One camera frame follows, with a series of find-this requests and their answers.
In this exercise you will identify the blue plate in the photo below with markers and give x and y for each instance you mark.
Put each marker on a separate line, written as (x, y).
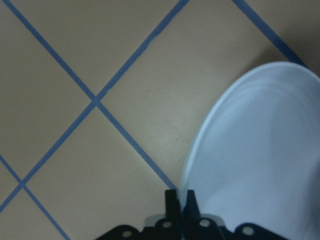
(256, 156)

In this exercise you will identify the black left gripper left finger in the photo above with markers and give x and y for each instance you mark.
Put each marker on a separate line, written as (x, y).
(172, 206)

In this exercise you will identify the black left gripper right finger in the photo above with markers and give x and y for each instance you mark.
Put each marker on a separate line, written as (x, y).
(191, 209)

